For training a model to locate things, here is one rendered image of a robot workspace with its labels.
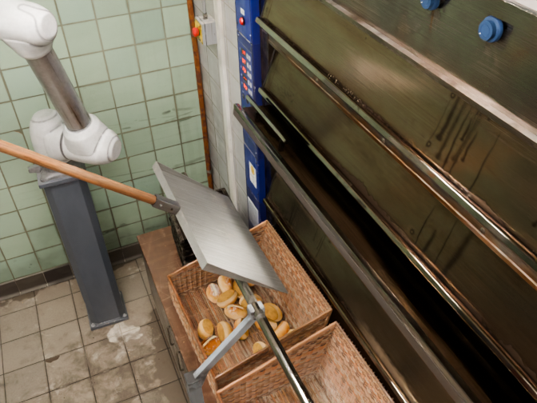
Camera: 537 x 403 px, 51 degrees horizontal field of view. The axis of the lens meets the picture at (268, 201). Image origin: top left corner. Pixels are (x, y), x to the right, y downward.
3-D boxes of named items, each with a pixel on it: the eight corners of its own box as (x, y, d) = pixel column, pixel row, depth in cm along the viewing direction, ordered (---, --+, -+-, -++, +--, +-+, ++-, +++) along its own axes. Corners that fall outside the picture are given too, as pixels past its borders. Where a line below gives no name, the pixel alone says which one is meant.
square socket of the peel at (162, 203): (152, 207, 171) (157, 199, 170) (149, 201, 174) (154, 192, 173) (176, 216, 177) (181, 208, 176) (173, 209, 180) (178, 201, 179)
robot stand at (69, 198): (85, 304, 317) (34, 160, 253) (121, 293, 322) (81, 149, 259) (91, 331, 302) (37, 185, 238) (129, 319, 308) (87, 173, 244)
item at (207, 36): (211, 35, 254) (208, 13, 248) (218, 43, 247) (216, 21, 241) (195, 37, 252) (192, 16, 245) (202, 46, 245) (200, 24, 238)
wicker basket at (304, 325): (269, 261, 258) (268, 217, 241) (332, 354, 219) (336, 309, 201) (169, 298, 243) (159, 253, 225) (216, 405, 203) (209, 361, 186)
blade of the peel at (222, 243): (201, 269, 159) (207, 262, 158) (151, 166, 198) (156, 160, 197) (288, 293, 182) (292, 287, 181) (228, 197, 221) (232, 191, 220)
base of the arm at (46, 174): (28, 162, 251) (24, 152, 248) (78, 151, 257) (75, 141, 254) (31, 185, 238) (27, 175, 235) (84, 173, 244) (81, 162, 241)
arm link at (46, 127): (52, 143, 253) (38, 100, 239) (87, 149, 248) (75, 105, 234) (29, 163, 241) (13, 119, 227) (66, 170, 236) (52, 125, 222)
